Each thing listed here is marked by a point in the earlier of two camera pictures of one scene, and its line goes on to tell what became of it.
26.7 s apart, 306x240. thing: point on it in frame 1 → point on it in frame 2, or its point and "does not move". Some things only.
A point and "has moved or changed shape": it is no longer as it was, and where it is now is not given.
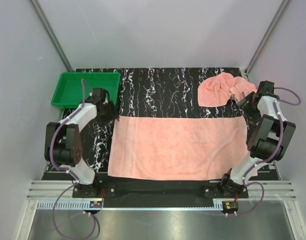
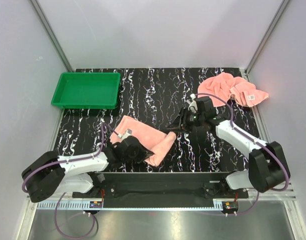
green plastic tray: (68, 91) does not move
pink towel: (178, 148) has moved or changed shape
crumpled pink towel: (216, 91) does not move
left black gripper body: (110, 113) → (136, 157)
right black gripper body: (252, 113) → (192, 120)
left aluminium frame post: (52, 35) does not move
